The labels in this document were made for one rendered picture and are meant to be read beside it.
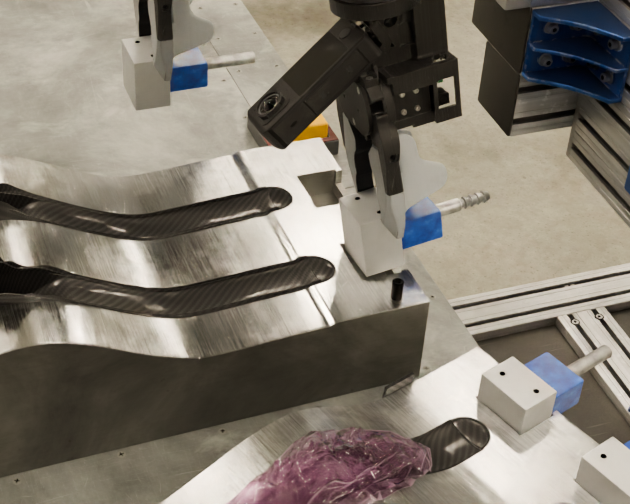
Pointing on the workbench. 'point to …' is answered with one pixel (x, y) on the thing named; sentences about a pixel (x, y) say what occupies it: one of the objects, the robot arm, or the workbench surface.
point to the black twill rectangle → (398, 384)
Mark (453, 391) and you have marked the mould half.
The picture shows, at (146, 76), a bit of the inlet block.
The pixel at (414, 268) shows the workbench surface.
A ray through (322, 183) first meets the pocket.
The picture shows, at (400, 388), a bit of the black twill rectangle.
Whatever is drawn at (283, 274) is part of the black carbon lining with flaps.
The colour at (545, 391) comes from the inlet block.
